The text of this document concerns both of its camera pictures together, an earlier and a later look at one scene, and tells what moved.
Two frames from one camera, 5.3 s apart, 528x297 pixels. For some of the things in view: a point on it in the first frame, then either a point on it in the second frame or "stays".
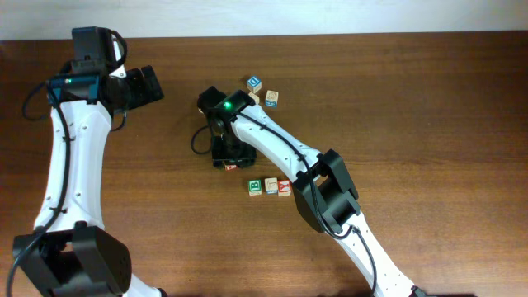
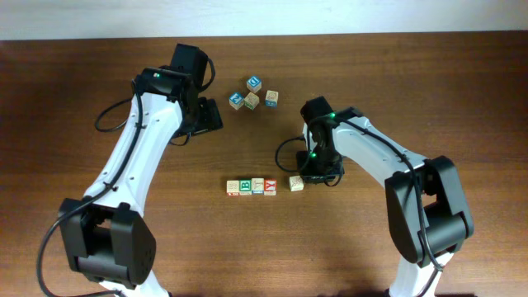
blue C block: (253, 84) stays
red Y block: (284, 188) to (270, 186)
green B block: (255, 187) to (245, 187)
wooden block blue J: (271, 186) to (257, 186)
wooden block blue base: (271, 98) stays
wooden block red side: (231, 167) to (233, 187)
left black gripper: (143, 96) to (209, 118)
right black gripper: (247, 160) to (308, 174)
